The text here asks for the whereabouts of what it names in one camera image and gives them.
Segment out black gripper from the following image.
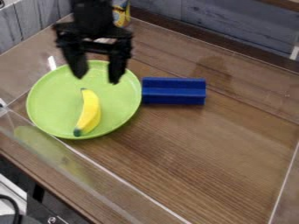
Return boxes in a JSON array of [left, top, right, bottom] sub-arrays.
[[53, 21, 133, 85]]

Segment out yellow toy banana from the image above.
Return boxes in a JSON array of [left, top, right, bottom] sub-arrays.
[[73, 88, 100, 137]]

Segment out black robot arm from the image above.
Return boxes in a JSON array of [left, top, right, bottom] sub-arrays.
[[53, 0, 133, 84]]

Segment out green plate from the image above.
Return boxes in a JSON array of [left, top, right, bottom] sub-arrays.
[[25, 60, 141, 140]]

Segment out yellow labelled tin can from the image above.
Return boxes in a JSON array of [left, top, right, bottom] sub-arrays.
[[112, 0, 130, 28]]

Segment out blue rectangular block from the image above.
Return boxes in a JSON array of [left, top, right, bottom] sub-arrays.
[[141, 77, 206, 105]]

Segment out clear acrylic front barrier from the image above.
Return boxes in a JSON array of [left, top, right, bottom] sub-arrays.
[[0, 101, 190, 224]]

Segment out black cable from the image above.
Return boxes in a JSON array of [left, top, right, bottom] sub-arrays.
[[0, 193, 21, 224]]

